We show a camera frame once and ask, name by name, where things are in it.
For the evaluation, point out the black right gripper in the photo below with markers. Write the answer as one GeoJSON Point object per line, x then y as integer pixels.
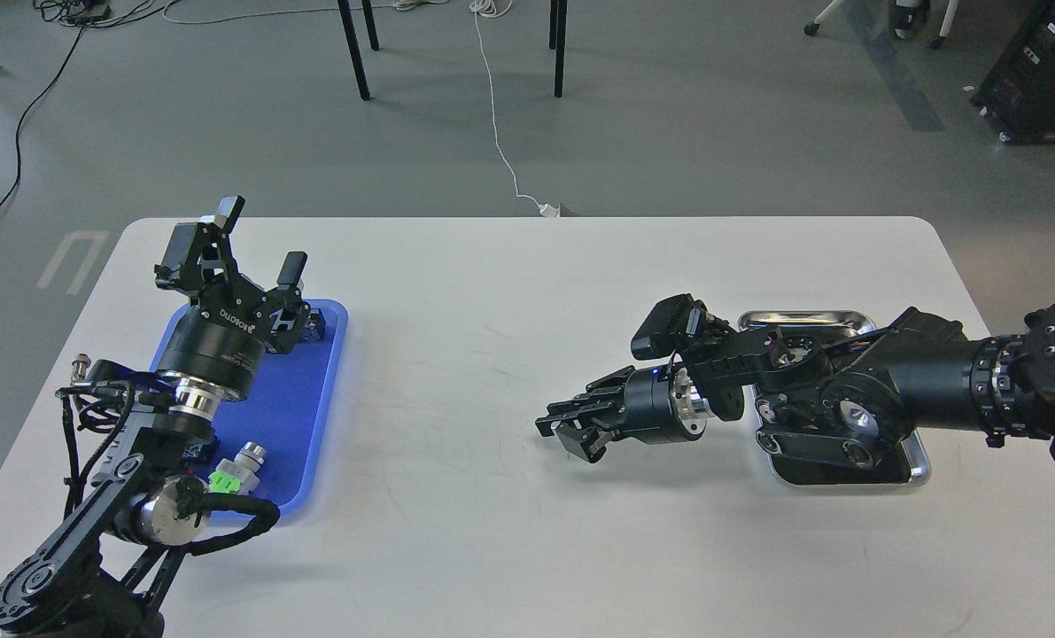
{"type": "Point", "coordinates": [655, 405]}

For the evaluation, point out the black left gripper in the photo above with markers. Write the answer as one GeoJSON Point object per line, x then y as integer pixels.
{"type": "Point", "coordinates": [230, 324]}

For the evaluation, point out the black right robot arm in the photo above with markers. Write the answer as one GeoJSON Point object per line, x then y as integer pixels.
{"type": "Point", "coordinates": [921, 369]}

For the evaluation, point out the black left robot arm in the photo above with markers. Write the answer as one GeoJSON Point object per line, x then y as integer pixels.
{"type": "Point", "coordinates": [135, 509]}

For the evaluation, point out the blue plastic tray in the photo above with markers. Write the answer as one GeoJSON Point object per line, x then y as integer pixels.
{"type": "Point", "coordinates": [285, 412]}

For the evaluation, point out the black table leg left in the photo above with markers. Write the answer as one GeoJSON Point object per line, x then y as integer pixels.
{"type": "Point", "coordinates": [353, 43]}

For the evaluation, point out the black table leg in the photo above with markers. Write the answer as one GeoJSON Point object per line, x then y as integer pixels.
{"type": "Point", "coordinates": [353, 43]}
{"type": "Point", "coordinates": [557, 32]}

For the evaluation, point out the black table leg right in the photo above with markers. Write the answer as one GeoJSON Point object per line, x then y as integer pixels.
{"type": "Point", "coordinates": [557, 32]}

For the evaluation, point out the white office chair base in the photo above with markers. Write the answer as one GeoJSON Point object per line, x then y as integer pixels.
{"type": "Point", "coordinates": [905, 18]}

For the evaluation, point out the black equipment cart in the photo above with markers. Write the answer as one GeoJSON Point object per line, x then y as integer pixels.
{"type": "Point", "coordinates": [1018, 94]}

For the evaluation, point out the white green selector switch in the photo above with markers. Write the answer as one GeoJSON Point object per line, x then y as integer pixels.
{"type": "Point", "coordinates": [240, 475]}

